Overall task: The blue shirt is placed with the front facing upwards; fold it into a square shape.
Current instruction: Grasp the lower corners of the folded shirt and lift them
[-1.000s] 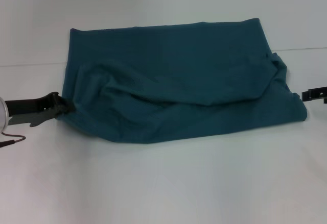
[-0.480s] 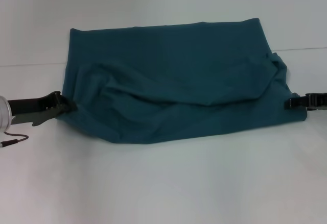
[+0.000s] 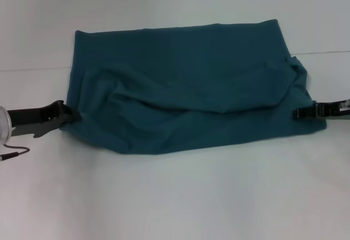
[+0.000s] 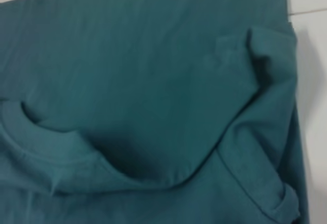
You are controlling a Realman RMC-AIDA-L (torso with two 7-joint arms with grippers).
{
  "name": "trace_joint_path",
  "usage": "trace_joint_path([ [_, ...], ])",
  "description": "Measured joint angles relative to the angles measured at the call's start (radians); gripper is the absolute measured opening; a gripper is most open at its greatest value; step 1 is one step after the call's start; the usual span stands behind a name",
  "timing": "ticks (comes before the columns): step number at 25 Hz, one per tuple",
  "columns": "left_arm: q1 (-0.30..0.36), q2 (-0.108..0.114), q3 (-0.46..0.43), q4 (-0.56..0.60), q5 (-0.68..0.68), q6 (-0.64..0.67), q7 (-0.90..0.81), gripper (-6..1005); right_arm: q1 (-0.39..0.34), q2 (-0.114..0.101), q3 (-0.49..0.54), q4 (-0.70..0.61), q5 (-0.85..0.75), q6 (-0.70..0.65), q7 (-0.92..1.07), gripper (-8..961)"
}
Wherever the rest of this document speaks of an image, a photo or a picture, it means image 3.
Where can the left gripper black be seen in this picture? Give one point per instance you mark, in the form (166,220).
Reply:
(32,118)

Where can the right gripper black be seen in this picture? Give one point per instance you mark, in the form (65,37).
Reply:
(333,110)

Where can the teal T-shirt with FREE print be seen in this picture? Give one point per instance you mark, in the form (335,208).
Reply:
(177,87)

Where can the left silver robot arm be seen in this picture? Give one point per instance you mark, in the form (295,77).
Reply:
(5,122)

